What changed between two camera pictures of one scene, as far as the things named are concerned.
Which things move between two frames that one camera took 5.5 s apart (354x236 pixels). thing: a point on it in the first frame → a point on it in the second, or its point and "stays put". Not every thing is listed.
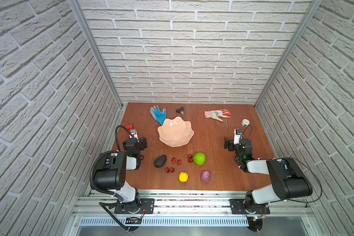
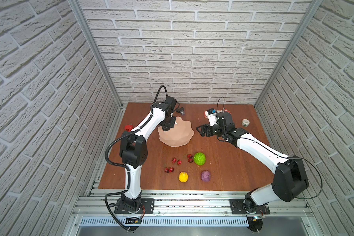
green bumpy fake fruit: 199,158 stays put
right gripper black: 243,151 → 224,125
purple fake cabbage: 205,175 stays put
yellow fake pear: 183,176 stays put
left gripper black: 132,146 → 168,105
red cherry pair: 174,160 stays put
